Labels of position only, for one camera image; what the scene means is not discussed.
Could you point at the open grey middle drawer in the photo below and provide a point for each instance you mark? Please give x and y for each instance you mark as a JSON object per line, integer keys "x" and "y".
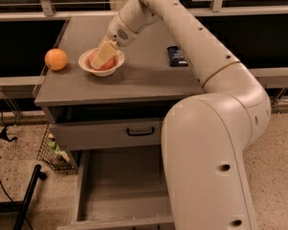
{"x": 121, "y": 189}

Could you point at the black drawer handle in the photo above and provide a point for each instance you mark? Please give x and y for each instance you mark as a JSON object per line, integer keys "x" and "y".
{"x": 140, "y": 132}

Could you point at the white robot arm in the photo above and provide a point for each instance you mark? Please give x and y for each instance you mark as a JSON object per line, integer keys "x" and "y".
{"x": 203, "y": 137}

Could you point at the black stand leg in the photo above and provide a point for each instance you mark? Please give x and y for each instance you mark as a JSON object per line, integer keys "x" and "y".
{"x": 21, "y": 207}

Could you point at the black wire basket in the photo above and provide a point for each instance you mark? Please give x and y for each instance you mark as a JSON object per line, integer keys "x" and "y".
{"x": 52, "y": 155}

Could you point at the white bowl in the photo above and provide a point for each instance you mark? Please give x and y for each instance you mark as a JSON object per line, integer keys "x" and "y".
{"x": 84, "y": 62}

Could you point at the red apple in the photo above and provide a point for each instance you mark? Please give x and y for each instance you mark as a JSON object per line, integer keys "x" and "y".
{"x": 104, "y": 67}

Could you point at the orange fruit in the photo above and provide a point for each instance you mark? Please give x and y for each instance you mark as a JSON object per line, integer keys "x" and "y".
{"x": 56, "y": 59}

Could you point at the grey top drawer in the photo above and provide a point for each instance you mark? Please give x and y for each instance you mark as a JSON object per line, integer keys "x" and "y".
{"x": 105, "y": 134}

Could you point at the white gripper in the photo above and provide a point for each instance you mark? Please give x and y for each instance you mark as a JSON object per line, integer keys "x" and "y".
{"x": 120, "y": 33}

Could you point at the dark blue snack bar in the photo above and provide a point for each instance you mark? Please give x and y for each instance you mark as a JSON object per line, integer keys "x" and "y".
{"x": 176, "y": 57}

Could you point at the grey drawer cabinet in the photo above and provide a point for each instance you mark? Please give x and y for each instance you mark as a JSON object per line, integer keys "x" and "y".
{"x": 144, "y": 87}

